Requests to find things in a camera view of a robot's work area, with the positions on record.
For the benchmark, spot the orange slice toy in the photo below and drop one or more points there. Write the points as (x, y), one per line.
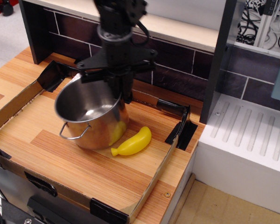
(77, 76)

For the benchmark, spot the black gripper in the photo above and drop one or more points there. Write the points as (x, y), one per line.
(116, 63)

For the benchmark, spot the cardboard fence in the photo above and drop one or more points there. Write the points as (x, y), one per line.
(58, 182)

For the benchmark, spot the brass screw in tabletop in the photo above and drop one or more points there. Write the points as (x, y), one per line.
(167, 194)

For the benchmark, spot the dark vertical post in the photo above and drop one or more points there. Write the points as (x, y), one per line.
(215, 81)

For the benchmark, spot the yellow toy banana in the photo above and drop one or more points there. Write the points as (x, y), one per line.
(134, 144)

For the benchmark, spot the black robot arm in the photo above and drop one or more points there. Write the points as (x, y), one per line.
(119, 17)

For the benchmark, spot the stainless steel pot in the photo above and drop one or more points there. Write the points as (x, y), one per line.
(92, 117)

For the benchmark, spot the white drying rack block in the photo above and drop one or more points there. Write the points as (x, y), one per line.
(239, 152)

